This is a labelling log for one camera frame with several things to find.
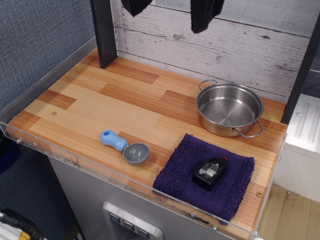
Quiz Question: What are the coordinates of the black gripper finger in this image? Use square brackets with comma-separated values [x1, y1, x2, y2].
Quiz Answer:
[121, 0, 152, 17]
[190, 0, 225, 34]

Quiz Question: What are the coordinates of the small black bottle red cap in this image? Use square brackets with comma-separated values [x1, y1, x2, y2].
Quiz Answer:
[192, 156, 228, 191]

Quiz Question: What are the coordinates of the stainless steel pot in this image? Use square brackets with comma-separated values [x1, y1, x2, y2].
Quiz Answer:
[195, 79, 264, 138]

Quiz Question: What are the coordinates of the blue grey ice cream scoop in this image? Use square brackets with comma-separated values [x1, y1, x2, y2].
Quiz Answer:
[99, 129, 150, 165]

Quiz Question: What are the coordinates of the purple terry cloth towel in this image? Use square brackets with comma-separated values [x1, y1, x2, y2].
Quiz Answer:
[153, 134, 255, 221]

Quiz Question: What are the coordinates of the white ribbed side unit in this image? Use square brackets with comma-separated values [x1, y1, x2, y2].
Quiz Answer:
[273, 94, 320, 202]

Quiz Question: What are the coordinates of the grey toy fridge cabinet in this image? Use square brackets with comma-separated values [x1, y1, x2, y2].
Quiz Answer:
[50, 158, 254, 240]

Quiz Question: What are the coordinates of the silver dispenser button panel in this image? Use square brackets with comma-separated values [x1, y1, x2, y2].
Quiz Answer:
[102, 201, 164, 240]

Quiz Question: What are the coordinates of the dark left upright post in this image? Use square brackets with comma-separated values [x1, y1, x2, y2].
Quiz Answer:
[90, 0, 117, 69]

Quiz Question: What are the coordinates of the dark upright post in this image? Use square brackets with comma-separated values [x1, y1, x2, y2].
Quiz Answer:
[280, 15, 320, 125]
[90, 0, 117, 69]

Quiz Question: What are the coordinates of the dark right upright post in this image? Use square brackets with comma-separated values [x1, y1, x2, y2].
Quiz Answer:
[280, 15, 320, 125]

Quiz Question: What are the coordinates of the clear acrylic guard rail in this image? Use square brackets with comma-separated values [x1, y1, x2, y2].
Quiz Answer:
[0, 40, 287, 239]

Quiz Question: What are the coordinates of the black braided cable bundle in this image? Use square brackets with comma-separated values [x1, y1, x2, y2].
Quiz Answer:
[0, 209, 41, 240]

